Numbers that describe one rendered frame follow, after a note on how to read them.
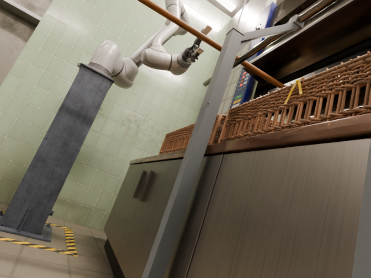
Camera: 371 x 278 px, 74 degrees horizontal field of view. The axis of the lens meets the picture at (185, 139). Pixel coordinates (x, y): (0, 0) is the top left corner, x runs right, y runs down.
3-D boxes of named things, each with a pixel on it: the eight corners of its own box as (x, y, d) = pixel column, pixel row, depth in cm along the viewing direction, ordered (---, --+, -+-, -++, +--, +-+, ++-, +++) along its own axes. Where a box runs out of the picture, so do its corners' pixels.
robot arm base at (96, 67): (75, 71, 166) (79, 64, 167) (106, 87, 174) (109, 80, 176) (77, 61, 149) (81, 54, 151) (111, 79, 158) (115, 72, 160)
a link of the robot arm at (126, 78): (100, 69, 179) (116, 85, 199) (111, 80, 172) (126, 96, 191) (175, -1, 183) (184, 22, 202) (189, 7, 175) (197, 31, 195)
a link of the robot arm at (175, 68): (192, 70, 146) (171, 67, 141) (182, 79, 160) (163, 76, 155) (192, 53, 148) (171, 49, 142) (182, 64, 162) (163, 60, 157)
